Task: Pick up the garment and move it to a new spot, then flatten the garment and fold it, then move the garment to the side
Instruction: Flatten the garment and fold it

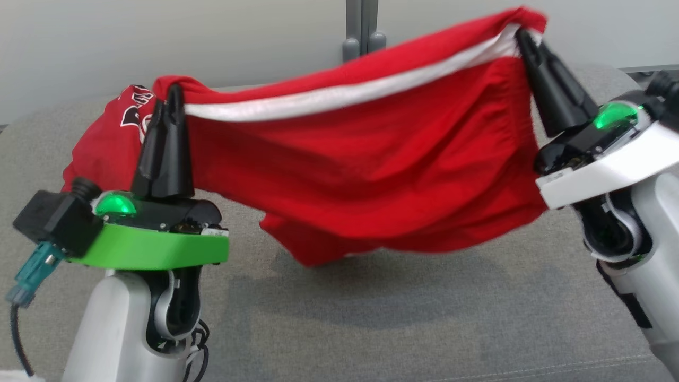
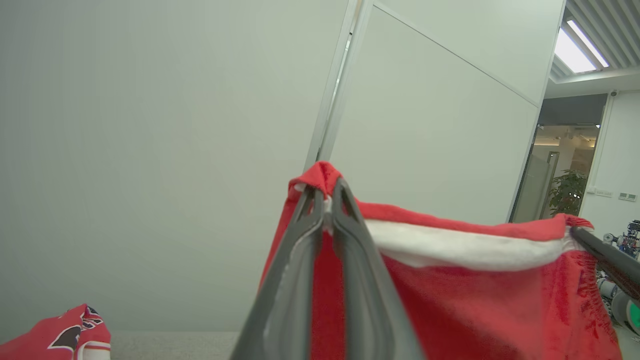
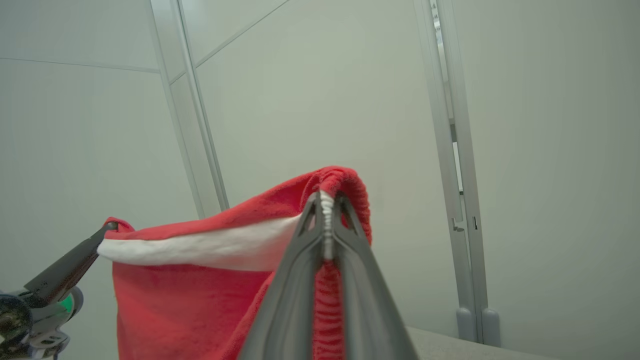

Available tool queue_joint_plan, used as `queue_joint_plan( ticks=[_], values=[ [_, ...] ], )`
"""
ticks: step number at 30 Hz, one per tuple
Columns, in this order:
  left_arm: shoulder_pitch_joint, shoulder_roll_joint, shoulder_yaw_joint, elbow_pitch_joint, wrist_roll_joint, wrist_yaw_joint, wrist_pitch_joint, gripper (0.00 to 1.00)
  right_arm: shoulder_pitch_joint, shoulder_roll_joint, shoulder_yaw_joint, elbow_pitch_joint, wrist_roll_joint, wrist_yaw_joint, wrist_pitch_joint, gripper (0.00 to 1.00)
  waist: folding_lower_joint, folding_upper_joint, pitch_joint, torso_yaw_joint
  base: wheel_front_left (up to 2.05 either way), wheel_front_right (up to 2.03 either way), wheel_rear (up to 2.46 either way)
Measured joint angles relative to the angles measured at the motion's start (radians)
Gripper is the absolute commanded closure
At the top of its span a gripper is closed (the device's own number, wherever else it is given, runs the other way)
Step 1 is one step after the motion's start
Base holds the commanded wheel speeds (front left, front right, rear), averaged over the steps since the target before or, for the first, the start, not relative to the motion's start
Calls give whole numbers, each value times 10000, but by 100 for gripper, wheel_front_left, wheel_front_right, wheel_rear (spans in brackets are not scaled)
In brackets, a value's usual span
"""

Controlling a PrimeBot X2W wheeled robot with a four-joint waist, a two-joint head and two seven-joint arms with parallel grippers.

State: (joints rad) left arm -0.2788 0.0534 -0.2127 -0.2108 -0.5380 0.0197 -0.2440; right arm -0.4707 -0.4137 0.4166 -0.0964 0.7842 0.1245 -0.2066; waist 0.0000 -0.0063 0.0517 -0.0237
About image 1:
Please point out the teal left camera connector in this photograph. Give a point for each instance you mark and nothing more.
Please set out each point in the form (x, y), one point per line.
(34, 268)

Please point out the grey partition post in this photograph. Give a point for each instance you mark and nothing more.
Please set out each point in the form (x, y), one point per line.
(353, 16)

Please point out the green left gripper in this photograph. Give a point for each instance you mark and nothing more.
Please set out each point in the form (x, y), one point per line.
(159, 246)

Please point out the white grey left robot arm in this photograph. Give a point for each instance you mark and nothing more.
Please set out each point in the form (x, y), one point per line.
(111, 329)

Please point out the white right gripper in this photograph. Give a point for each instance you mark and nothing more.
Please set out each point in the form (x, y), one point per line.
(610, 170)

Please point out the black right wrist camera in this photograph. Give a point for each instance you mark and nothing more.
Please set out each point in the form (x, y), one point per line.
(666, 87)

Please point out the red Bulls basketball jersey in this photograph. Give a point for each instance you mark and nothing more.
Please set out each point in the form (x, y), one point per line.
(101, 148)

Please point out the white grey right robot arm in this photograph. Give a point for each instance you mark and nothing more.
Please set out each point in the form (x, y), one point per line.
(658, 239)

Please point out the red shorts with white stripes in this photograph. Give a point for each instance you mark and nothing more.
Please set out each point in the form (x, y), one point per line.
(345, 159)

